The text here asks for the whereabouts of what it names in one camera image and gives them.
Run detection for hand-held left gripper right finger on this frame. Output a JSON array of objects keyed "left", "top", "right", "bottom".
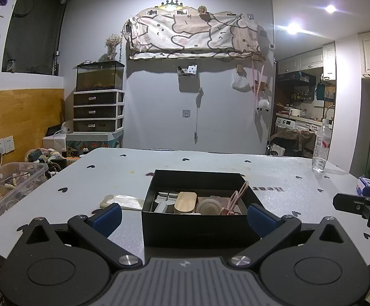
[{"left": 228, "top": 203, "right": 350, "bottom": 269}]

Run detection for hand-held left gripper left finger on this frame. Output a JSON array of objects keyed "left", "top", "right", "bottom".
[{"left": 21, "top": 203, "right": 142, "bottom": 269}]

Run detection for white round container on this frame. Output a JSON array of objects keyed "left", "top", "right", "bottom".
[{"left": 196, "top": 198, "right": 221, "bottom": 216}]

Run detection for grey striped white box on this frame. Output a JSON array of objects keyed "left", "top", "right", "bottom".
[{"left": 155, "top": 191, "right": 178, "bottom": 213}]

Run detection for black box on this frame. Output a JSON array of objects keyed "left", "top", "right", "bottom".
[{"left": 141, "top": 170, "right": 270, "bottom": 248}]

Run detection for wooden oval lid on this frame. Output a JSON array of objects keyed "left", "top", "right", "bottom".
[{"left": 174, "top": 192, "right": 199, "bottom": 214}]

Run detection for blue white tissue pack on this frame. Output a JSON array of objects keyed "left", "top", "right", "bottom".
[{"left": 356, "top": 177, "right": 370, "bottom": 197}]

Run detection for beige flat packet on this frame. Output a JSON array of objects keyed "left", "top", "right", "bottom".
[{"left": 100, "top": 194, "right": 144, "bottom": 210}]

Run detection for clear water bottle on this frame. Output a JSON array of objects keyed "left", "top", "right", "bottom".
[{"left": 312, "top": 119, "right": 332, "bottom": 173}]

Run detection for brown jacket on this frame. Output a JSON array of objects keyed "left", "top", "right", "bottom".
[{"left": 269, "top": 128, "right": 316, "bottom": 158}]

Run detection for pile of plush toys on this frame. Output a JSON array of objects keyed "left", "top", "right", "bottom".
[{"left": 26, "top": 148, "right": 68, "bottom": 167}]

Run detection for clear plastic bin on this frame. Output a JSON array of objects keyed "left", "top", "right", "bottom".
[{"left": 0, "top": 162, "right": 49, "bottom": 227}]

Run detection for white washing machine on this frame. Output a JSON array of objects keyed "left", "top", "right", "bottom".
[{"left": 276, "top": 117, "right": 316, "bottom": 134}]

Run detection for white plastic drawer unit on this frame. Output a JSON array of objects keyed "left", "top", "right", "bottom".
[{"left": 73, "top": 90, "right": 125, "bottom": 134}]

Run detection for white power outlet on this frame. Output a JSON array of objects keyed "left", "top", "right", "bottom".
[{"left": 0, "top": 135, "right": 15, "bottom": 158}]

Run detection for pink ribbons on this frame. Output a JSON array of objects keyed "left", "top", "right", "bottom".
[{"left": 252, "top": 65, "right": 265, "bottom": 104}]

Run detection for white plastic bag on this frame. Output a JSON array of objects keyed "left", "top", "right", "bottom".
[{"left": 232, "top": 72, "right": 253, "bottom": 93}]

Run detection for glass fish tank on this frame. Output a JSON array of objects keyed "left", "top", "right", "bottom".
[{"left": 76, "top": 60, "right": 125, "bottom": 92}]

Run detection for dried flowers in vase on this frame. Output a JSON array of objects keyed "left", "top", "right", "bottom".
[{"left": 105, "top": 34, "right": 123, "bottom": 60}]

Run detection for printed cartoon cloth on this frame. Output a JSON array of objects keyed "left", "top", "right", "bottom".
[{"left": 128, "top": 12, "right": 262, "bottom": 60}]

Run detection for dark window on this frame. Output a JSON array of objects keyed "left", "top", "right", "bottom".
[{"left": 2, "top": 0, "right": 70, "bottom": 76}]

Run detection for gold crown decoration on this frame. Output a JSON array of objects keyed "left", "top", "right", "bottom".
[{"left": 160, "top": 0, "right": 185, "bottom": 10}]

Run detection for hanging grey cable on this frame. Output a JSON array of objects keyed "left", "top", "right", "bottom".
[{"left": 193, "top": 87, "right": 204, "bottom": 143}]

